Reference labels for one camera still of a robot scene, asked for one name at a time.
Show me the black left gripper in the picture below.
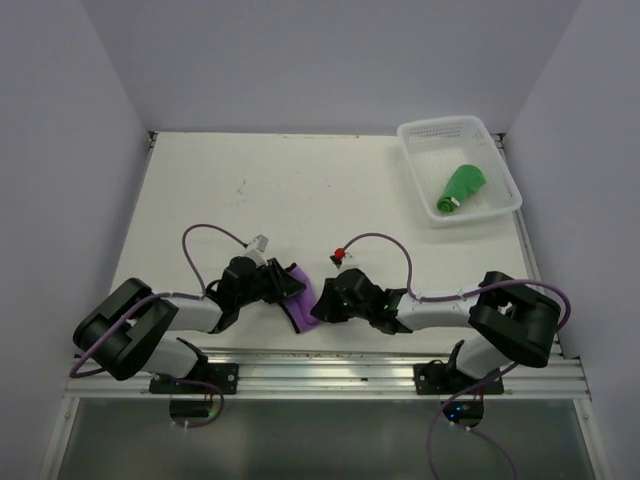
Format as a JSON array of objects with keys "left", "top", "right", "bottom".
[{"left": 236, "top": 257, "right": 304, "bottom": 307}]

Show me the white plastic basket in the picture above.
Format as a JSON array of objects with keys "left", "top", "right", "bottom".
[{"left": 397, "top": 115, "right": 522, "bottom": 227}]

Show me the aluminium mounting rail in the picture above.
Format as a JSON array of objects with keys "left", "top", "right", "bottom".
[{"left": 64, "top": 352, "right": 591, "bottom": 401}]

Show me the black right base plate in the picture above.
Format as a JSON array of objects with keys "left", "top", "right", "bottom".
[{"left": 413, "top": 360, "right": 479, "bottom": 396}]

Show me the green microfiber towel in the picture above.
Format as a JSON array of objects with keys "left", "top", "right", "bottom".
[{"left": 436, "top": 164, "right": 486, "bottom": 214}]

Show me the black and purple towel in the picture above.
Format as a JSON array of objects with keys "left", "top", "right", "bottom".
[{"left": 281, "top": 263, "right": 321, "bottom": 334}]

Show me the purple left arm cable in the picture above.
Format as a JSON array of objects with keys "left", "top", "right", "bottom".
[{"left": 68, "top": 223, "right": 251, "bottom": 426}]

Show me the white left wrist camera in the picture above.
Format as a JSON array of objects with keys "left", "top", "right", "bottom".
[{"left": 244, "top": 235, "right": 269, "bottom": 266}]

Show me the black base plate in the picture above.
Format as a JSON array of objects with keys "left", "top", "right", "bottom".
[
  {"left": 149, "top": 363, "right": 239, "bottom": 395},
  {"left": 413, "top": 360, "right": 479, "bottom": 396}
]

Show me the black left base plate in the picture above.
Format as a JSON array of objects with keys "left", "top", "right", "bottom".
[{"left": 149, "top": 363, "right": 239, "bottom": 395}]

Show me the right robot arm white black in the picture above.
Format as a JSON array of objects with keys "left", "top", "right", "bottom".
[{"left": 311, "top": 268, "right": 561, "bottom": 393}]

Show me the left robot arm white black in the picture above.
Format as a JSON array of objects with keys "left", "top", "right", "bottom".
[{"left": 70, "top": 254, "right": 318, "bottom": 393}]

